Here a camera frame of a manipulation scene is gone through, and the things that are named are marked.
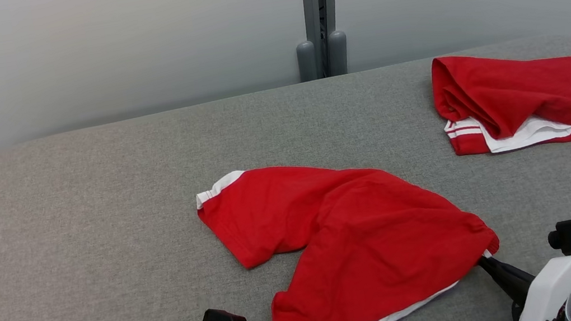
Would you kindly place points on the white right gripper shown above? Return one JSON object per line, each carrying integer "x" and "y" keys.
{"x": 545, "y": 291}

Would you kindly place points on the red shorts white hem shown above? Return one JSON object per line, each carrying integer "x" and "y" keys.
{"x": 358, "y": 229}

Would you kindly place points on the red basketball jersey white trim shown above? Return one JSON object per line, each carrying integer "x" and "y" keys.
{"x": 523, "y": 85}

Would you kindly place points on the grey partition post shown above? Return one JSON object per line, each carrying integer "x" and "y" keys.
{"x": 314, "y": 9}

